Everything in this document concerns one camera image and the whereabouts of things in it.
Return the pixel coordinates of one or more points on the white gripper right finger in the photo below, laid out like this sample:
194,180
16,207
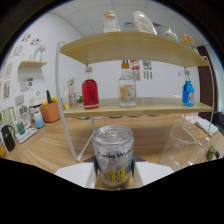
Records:
150,171

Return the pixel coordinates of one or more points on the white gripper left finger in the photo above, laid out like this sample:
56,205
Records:
78,173

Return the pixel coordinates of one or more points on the silver soda water can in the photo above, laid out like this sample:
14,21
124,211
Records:
113,150

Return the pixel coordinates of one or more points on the clear bottle red label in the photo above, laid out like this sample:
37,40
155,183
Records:
204,150

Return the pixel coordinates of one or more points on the glass bowl of limes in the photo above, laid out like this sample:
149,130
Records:
211,152

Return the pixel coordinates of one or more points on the green cup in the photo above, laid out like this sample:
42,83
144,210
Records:
20,128

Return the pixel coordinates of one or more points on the clear drinking glass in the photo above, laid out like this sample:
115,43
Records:
180,146

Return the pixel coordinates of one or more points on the white tray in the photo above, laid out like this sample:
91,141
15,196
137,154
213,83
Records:
28,136

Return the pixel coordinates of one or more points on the small white blue bottle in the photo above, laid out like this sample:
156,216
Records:
39,120

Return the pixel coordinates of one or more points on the orange pot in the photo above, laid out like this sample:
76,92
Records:
50,111

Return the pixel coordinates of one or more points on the green potted plant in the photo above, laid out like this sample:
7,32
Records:
79,99

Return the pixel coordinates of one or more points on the vase with white flowers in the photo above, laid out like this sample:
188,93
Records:
72,91

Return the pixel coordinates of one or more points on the red liquid bottle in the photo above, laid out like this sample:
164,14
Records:
90,91

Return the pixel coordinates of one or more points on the clear bottle orange label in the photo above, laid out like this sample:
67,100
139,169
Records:
127,91

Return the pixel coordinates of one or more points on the blue liquid bottle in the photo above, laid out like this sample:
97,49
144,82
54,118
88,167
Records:
188,91

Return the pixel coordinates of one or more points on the white figurine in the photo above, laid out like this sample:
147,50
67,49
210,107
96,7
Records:
39,51

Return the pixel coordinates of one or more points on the white wooden two-tier rack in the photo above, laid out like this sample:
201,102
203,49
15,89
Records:
133,43

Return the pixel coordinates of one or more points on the yellow printed can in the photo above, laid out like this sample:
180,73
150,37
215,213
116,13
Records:
189,42

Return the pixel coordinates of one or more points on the clear bottle green cap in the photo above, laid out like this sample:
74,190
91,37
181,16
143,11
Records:
172,34

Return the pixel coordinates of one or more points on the large white bottle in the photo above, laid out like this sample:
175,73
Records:
144,22

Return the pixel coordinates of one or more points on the glass jar cork lid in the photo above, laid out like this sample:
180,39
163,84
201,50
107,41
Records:
111,23

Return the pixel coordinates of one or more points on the red white wall poster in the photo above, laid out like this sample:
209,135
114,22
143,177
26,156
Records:
135,70

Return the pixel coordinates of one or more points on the colourful wall poster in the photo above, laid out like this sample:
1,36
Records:
148,69

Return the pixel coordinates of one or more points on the small pictures wall sheet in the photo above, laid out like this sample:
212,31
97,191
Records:
27,84

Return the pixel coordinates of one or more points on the wooden wall shelf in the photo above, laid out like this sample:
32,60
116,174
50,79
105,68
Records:
32,64

